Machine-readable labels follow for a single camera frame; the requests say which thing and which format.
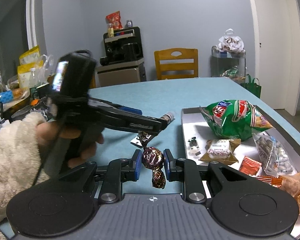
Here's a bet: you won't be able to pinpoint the wooden chair behind table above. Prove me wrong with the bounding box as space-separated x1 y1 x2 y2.
154 48 199 80

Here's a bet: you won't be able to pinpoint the gold pastry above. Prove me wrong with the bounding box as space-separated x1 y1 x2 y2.
199 139 241 165

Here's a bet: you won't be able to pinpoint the brown chocolate stick pack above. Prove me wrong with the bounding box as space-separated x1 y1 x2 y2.
130 112 175 148

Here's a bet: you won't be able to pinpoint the person's left hand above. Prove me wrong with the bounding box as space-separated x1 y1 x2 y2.
36 121 104 168

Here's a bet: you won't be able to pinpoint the grey metal tray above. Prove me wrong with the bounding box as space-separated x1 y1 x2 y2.
181 107 300 239

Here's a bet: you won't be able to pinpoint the orange red snack packet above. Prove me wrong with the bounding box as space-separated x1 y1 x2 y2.
255 176 282 188

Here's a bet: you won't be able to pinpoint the metal shelf cart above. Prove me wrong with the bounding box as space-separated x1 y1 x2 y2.
210 46 247 83

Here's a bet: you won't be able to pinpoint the green chip bag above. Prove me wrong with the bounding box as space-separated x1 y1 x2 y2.
199 100 273 141

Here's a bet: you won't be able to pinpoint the yellow snack bags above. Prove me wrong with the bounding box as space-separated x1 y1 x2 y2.
17 46 43 89

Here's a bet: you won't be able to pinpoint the white Dove plastic bag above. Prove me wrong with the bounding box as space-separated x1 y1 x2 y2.
217 28 244 54

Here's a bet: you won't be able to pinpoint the green tote bag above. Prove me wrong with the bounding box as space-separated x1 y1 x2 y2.
241 74 262 98

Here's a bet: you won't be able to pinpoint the red snack bag on machine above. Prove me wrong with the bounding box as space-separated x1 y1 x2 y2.
106 11 123 30

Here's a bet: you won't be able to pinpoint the black coffee machine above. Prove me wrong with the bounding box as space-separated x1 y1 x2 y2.
100 27 143 66

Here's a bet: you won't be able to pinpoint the clear bag of pistachios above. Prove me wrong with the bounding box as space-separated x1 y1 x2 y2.
253 133 297 178

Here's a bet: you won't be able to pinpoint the beige cabinet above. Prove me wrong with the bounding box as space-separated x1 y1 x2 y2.
96 58 147 87

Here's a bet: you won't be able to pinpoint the brown foil candy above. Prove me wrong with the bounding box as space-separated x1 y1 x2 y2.
138 131 166 189

